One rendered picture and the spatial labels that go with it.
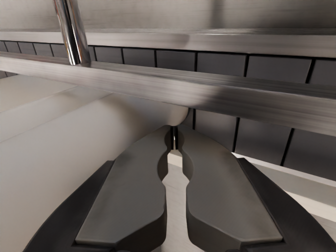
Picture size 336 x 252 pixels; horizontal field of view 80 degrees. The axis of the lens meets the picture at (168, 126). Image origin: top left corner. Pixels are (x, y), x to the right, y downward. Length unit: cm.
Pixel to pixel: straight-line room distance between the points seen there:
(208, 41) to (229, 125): 7
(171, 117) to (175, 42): 6
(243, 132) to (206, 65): 6
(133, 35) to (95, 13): 11
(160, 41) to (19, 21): 32
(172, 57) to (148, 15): 8
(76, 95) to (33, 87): 8
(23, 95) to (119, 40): 11
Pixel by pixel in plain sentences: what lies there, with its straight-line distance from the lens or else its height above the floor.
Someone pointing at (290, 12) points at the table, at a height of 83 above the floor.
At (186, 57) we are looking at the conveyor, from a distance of 17.
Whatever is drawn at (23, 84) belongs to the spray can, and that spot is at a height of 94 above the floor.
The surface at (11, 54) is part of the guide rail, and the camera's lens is 20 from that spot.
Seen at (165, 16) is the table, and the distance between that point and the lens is 24.
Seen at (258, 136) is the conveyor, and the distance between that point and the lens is 18.
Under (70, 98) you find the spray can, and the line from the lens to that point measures 17.
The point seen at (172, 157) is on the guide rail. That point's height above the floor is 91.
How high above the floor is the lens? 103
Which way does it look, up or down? 48 degrees down
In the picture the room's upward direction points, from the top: 131 degrees counter-clockwise
